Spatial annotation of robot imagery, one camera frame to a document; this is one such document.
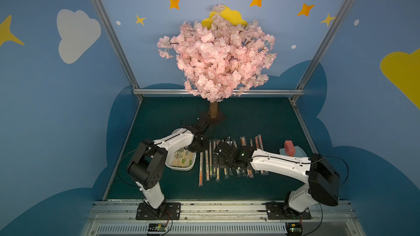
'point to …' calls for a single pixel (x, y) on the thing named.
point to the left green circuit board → (157, 227)
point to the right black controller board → (294, 229)
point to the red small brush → (290, 148)
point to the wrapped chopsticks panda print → (180, 158)
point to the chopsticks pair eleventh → (207, 166)
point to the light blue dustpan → (298, 153)
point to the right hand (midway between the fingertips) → (222, 159)
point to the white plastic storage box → (169, 161)
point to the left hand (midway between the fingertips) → (203, 147)
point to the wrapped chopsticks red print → (200, 169)
